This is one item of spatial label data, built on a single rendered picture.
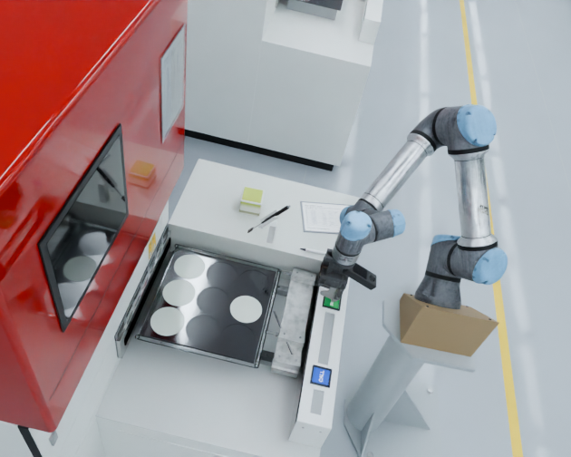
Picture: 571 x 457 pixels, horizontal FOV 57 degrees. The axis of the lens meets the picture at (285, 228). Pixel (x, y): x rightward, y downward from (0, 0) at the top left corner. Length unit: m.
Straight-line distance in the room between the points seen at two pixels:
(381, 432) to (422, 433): 0.20
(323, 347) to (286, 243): 0.39
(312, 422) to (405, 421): 1.18
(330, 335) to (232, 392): 0.33
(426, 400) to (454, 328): 1.01
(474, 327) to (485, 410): 1.14
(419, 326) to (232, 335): 0.59
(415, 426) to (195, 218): 1.45
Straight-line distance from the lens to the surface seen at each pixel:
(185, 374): 1.66
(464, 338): 1.83
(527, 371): 3.11
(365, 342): 2.80
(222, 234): 1.78
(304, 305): 1.75
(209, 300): 1.69
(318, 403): 1.51
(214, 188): 1.93
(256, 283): 1.75
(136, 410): 1.61
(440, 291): 1.78
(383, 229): 1.45
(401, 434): 2.62
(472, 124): 1.58
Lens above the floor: 2.30
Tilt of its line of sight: 47 degrees down
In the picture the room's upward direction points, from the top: 13 degrees clockwise
